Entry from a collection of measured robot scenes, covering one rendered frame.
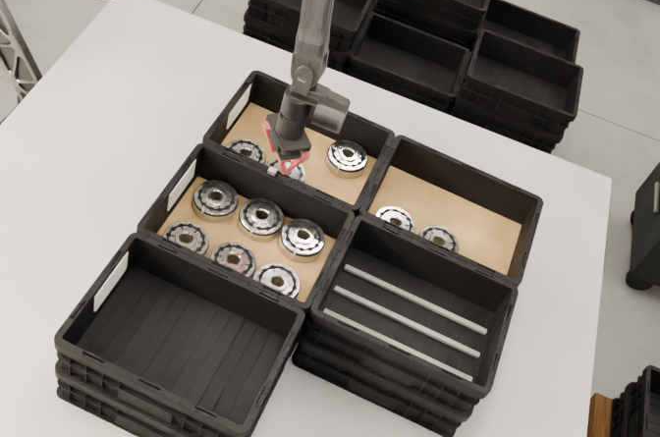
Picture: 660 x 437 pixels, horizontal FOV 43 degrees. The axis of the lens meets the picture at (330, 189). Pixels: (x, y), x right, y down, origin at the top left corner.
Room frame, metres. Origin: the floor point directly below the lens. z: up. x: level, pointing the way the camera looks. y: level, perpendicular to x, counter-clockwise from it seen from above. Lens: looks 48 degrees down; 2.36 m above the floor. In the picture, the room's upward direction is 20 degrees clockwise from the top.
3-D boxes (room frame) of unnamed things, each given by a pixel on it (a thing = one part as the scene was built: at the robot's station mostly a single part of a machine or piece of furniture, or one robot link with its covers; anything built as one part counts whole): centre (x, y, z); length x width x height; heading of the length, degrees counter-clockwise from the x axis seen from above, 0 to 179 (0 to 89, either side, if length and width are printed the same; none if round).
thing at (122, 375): (0.85, 0.17, 0.92); 0.40 x 0.30 x 0.02; 83
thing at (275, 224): (1.22, 0.13, 0.86); 0.10 x 0.10 x 0.01
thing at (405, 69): (2.48, -0.11, 0.31); 0.40 x 0.30 x 0.34; 87
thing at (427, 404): (1.10, -0.26, 0.76); 0.40 x 0.30 x 0.12; 83
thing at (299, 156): (1.20, 0.11, 1.10); 0.07 x 0.07 x 0.09; 37
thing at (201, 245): (1.09, 0.26, 0.86); 0.10 x 0.10 x 0.01
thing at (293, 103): (1.22, 0.11, 1.24); 0.07 x 0.06 x 0.07; 87
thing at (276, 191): (1.14, 0.14, 0.87); 0.40 x 0.30 x 0.11; 83
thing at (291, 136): (1.22, 0.12, 1.18); 0.10 x 0.07 x 0.07; 37
